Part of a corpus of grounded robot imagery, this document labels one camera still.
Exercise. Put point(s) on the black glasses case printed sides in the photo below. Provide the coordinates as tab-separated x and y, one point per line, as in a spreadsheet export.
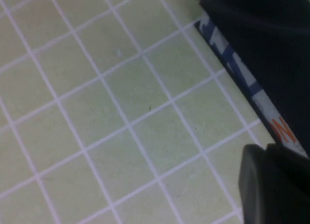
266	40

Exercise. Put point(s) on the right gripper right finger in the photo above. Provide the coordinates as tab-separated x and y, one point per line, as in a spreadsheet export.
293	166

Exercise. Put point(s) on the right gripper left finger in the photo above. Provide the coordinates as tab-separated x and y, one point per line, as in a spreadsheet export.
256	190

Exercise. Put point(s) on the green white-grid tablecloth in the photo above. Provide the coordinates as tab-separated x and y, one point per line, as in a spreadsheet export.
97	112

